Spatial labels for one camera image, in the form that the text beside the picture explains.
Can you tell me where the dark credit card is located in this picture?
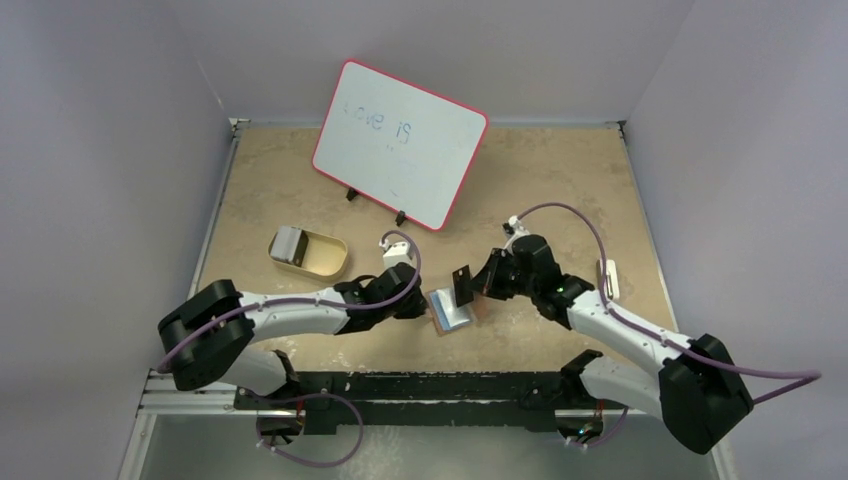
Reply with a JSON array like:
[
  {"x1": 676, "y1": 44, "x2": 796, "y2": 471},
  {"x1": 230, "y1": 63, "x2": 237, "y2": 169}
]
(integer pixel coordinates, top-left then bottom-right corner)
[{"x1": 451, "y1": 265, "x2": 475, "y2": 308}]

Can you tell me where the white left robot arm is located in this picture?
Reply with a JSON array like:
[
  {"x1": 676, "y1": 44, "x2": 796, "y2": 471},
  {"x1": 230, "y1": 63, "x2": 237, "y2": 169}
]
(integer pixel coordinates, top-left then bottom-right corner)
[{"x1": 156, "y1": 262, "x2": 426, "y2": 409}]

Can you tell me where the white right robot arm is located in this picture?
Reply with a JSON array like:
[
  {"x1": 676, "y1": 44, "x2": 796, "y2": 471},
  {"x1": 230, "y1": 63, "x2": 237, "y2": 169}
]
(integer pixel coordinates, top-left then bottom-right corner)
[{"x1": 468, "y1": 234, "x2": 754, "y2": 454}]

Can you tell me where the cream oval tray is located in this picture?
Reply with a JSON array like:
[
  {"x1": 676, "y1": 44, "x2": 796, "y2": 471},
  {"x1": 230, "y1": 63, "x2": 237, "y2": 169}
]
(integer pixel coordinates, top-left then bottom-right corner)
[{"x1": 267, "y1": 228, "x2": 349, "y2": 281}]

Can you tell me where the pink framed whiteboard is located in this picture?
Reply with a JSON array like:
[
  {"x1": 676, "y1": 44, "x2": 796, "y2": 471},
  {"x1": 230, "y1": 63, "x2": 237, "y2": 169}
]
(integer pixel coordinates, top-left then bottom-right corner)
[{"x1": 312, "y1": 59, "x2": 489, "y2": 231}]

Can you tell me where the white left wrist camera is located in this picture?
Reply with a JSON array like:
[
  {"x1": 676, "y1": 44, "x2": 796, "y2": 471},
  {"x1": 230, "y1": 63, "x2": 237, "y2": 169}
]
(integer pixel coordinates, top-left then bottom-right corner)
[{"x1": 379, "y1": 240, "x2": 416, "y2": 269}]

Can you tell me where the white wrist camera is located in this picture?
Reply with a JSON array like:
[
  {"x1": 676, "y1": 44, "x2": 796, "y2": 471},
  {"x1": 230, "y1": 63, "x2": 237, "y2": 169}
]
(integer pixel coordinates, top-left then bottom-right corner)
[
  {"x1": 379, "y1": 240, "x2": 416, "y2": 269},
  {"x1": 502, "y1": 215, "x2": 531, "y2": 252}
]

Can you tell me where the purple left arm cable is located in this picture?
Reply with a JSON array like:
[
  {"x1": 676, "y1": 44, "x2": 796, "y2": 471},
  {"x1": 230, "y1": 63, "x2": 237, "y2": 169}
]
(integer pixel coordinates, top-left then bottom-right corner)
[{"x1": 155, "y1": 229, "x2": 423, "y2": 376}]

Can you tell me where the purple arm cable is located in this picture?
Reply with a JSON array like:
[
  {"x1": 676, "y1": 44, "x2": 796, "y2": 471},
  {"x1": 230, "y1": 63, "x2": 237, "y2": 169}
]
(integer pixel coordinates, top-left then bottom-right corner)
[
  {"x1": 516, "y1": 202, "x2": 823, "y2": 405},
  {"x1": 155, "y1": 229, "x2": 423, "y2": 376}
]

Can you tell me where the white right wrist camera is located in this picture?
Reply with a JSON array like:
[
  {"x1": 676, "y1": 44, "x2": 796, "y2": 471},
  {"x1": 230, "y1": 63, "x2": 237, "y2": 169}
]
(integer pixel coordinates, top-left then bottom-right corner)
[{"x1": 502, "y1": 215, "x2": 531, "y2": 252}]

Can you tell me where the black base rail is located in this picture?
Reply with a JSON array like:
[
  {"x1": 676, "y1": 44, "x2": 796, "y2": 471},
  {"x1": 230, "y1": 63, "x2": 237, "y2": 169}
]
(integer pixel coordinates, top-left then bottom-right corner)
[{"x1": 234, "y1": 350, "x2": 603, "y2": 436}]

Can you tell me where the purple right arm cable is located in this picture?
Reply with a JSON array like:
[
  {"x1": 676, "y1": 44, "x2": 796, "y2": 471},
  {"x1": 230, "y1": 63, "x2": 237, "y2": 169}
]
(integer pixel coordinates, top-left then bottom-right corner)
[{"x1": 516, "y1": 202, "x2": 823, "y2": 405}]

